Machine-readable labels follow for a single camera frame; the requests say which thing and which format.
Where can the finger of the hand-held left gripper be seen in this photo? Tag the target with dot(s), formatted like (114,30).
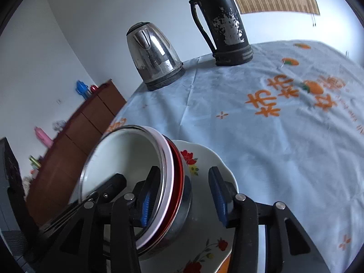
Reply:
(113,183)

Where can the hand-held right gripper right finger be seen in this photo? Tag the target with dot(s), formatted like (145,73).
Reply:
(217,199)

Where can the white plate with red flowers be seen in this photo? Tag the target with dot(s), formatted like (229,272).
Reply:
(207,159)

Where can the red plastic bowl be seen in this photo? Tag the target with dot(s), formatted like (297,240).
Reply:
(174,176)

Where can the brown wooden cabinet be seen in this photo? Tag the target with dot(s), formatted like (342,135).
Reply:
(76,136)

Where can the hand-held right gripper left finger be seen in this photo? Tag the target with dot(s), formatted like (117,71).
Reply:
(148,204)

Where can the stainless steel electric kettle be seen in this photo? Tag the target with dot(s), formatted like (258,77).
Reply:
(150,54)

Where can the stainless steel bowl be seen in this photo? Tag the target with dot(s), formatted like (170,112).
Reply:
(182,213)

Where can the worn black thermos flask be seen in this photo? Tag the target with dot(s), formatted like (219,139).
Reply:
(227,25)

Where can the white enamel bowl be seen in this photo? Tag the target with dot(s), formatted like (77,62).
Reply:
(122,153)

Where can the blue thermos bottle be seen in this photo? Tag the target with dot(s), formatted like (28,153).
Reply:
(82,89)

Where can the small red container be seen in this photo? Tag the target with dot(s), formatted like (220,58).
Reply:
(94,89)

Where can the printed light blue tablecloth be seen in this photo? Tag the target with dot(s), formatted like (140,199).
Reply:
(270,153)

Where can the clear crumpled plastic item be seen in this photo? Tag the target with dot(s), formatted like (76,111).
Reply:
(59,125)

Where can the pink bottle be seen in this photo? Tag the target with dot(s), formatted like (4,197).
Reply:
(43,137)

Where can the small colourful packet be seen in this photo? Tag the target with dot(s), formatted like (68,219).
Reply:
(35,163)

